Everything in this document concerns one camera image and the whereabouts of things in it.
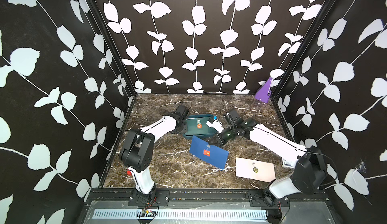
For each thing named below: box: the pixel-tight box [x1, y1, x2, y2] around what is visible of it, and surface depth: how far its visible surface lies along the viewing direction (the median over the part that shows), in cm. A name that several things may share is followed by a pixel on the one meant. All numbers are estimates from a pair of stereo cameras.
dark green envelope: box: [185, 117, 218, 135], surface depth 97 cm
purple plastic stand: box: [254, 76, 273, 104], surface depth 115 cm
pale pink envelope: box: [235, 157, 277, 183], surface depth 86 cm
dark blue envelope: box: [189, 135, 229, 170], surface depth 80 cm
